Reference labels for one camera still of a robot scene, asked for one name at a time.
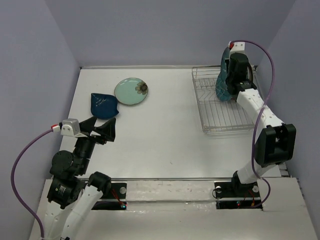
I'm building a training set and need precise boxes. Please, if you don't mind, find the navy blue leaf-shaped dish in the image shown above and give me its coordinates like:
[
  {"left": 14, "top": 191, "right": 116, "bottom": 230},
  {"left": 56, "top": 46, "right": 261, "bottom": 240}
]
[{"left": 90, "top": 93, "right": 119, "bottom": 120}]

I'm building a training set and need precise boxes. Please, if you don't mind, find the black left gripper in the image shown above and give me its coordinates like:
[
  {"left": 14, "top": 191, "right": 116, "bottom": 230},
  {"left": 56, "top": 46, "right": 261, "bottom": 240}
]
[{"left": 75, "top": 114, "right": 117, "bottom": 173}]

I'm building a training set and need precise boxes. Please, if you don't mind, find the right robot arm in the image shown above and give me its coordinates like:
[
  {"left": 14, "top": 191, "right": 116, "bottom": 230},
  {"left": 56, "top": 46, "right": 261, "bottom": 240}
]
[{"left": 226, "top": 52, "right": 297, "bottom": 196}]

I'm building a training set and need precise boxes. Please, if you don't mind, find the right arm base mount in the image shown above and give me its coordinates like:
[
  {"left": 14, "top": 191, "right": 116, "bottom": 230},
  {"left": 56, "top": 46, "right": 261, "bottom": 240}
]
[{"left": 211, "top": 181, "right": 262, "bottom": 210}]

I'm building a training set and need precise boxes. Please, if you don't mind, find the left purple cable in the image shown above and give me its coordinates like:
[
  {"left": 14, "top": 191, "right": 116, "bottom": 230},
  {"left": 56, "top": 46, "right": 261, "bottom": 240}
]
[{"left": 11, "top": 123, "right": 62, "bottom": 237}]

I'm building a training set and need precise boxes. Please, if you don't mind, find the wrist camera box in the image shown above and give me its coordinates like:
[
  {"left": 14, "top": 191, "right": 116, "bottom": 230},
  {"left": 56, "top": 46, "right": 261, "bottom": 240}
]
[
  {"left": 228, "top": 41, "right": 245, "bottom": 55},
  {"left": 60, "top": 118, "right": 84, "bottom": 138}
]

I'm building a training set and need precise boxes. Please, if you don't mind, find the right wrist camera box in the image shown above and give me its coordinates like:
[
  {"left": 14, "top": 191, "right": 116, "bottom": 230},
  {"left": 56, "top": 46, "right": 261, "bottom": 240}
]
[{"left": 228, "top": 41, "right": 245, "bottom": 55}]

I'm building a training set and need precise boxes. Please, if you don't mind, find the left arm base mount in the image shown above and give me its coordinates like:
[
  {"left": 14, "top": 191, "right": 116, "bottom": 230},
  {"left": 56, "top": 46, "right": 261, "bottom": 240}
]
[{"left": 92, "top": 182, "right": 127, "bottom": 211}]

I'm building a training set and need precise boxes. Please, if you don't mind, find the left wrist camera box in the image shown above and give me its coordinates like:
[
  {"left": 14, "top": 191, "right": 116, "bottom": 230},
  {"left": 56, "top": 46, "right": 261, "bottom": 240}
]
[{"left": 60, "top": 118, "right": 84, "bottom": 138}]

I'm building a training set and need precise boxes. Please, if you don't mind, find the light green flower plate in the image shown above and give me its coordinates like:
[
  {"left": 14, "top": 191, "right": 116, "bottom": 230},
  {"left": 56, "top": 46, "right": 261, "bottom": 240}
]
[{"left": 114, "top": 77, "right": 149, "bottom": 106}]

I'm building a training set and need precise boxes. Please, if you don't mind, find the small dark teal round plate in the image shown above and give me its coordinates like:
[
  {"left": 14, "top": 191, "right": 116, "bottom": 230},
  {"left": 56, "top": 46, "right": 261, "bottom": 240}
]
[{"left": 220, "top": 46, "right": 230, "bottom": 82}]

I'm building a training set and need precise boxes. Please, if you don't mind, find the cream plate with metallic rim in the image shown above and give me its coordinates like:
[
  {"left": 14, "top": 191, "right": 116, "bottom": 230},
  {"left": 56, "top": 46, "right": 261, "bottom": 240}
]
[{"left": 247, "top": 63, "right": 255, "bottom": 88}]

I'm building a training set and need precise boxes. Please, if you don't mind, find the teal scalloped plate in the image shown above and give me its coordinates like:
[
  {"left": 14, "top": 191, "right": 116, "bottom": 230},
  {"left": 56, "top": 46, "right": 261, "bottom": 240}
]
[{"left": 215, "top": 72, "right": 232, "bottom": 102}]

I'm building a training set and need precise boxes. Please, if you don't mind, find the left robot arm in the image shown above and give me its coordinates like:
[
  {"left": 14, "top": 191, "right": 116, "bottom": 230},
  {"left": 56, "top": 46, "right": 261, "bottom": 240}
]
[{"left": 43, "top": 117, "right": 116, "bottom": 240}]

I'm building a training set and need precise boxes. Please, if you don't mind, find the metal wire dish rack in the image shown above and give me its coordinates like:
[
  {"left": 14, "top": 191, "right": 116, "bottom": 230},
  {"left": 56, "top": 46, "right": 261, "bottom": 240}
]
[{"left": 191, "top": 65, "right": 254, "bottom": 135}]

